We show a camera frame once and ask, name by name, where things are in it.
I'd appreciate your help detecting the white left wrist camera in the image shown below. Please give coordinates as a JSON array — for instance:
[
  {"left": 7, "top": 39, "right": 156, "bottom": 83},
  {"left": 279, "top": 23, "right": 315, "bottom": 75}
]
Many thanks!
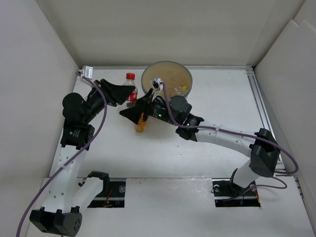
[{"left": 76, "top": 66, "right": 93, "bottom": 80}]

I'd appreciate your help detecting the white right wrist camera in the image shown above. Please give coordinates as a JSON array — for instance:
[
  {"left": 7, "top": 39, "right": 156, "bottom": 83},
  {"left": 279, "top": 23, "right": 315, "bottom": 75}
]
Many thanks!
[{"left": 150, "top": 77, "right": 163, "bottom": 97}]

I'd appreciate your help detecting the yellow cap orange label bottle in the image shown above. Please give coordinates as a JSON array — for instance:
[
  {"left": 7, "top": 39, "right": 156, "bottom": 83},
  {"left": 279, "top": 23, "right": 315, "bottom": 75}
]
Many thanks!
[{"left": 172, "top": 86, "right": 190, "bottom": 97}]

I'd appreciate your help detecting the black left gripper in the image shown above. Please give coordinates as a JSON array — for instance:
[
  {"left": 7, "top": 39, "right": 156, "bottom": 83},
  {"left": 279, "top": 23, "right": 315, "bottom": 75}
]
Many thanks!
[{"left": 83, "top": 79, "right": 135, "bottom": 124}]

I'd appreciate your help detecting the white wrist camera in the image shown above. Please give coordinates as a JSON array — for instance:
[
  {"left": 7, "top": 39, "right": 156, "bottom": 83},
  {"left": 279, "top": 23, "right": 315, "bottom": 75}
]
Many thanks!
[
  {"left": 150, "top": 77, "right": 163, "bottom": 97},
  {"left": 76, "top": 66, "right": 93, "bottom": 80}
]

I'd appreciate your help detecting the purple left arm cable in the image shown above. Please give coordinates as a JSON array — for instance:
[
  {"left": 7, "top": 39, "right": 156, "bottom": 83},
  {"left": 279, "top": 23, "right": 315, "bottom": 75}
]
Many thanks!
[{"left": 16, "top": 71, "right": 108, "bottom": 237}]

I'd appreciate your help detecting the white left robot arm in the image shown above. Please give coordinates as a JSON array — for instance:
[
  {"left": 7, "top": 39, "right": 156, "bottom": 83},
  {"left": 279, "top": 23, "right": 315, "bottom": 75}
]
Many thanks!
[{"left": 29, "top": 79, "right": 135, "bottom": 237}]

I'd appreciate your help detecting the small red cap bottle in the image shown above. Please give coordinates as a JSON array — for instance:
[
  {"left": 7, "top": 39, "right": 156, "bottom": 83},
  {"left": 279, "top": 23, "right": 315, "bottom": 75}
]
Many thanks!
[{"left": 122, "top": 72, "right": 139, "bottom": 103}]

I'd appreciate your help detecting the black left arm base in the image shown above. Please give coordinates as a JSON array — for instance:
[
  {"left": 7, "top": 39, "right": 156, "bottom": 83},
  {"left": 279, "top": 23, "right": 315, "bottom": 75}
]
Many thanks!
[{"left": 88, "top": 179, "right": 126, "bottom": 208}]

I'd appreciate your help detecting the beige bin with grey rim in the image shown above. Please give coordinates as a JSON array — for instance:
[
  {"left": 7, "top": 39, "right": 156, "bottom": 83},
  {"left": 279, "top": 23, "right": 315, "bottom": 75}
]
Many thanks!
[{"left": 141, "top": 61, "right": 193, "bottom": 98}]

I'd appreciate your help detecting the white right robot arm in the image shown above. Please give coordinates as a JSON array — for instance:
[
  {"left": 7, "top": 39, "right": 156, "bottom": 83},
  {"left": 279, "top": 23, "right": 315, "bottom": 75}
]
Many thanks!
[{"left": 119, "top": 91, "right": 280, "bottom": 197}]

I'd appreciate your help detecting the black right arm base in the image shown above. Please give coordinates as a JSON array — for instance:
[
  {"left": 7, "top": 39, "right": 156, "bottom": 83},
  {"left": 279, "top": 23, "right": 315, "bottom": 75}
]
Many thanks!
[{"left": 211, "top": 179, "right": 261, "bottom": 207}]

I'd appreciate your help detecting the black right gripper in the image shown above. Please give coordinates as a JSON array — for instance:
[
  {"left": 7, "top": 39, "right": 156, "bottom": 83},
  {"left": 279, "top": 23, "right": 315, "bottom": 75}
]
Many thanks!
[{"left": 120, "top": 87, "right": 180, "bottom": 126}]

